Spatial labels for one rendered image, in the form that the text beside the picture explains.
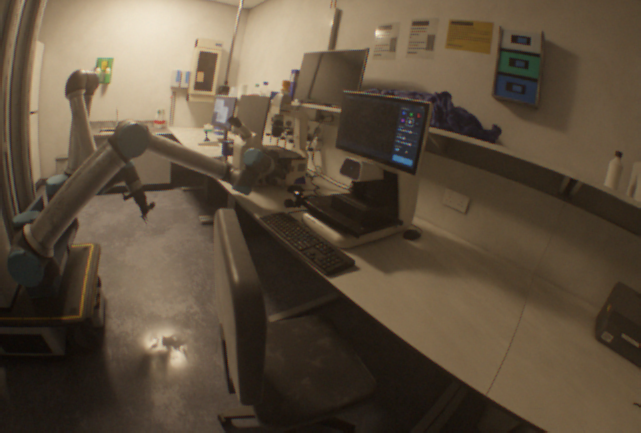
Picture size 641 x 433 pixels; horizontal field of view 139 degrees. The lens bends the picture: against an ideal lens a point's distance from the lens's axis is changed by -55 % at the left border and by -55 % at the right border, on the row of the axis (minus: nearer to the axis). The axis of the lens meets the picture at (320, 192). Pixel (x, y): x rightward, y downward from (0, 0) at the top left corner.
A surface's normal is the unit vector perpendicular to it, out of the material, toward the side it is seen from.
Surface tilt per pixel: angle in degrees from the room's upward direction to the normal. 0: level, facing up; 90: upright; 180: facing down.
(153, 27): 90
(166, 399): 0
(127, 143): 86
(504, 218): 90
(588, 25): 90
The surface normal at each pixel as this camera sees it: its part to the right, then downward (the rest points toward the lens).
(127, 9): 0.62, 0.34
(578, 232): -0.76, 0.07
